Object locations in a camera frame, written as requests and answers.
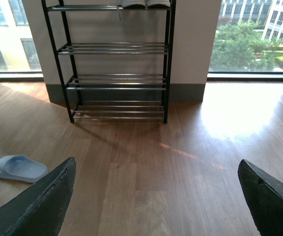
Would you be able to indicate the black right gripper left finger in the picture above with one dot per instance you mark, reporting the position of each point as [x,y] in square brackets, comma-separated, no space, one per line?
[40,209]

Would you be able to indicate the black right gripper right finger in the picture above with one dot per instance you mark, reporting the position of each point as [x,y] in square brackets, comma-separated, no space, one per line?
[264,196]

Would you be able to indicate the black metal shoe rack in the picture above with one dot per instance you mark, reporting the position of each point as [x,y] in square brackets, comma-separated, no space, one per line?
[112,65]

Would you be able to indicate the grey sneaker one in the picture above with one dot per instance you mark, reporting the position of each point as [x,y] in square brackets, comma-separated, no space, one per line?
[158,3]

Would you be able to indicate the grey sneaker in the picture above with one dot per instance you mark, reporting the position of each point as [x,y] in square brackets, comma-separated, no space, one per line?
[130,4]

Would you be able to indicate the light blue slipper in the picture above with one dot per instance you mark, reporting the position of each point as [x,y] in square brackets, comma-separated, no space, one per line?
[21,168]

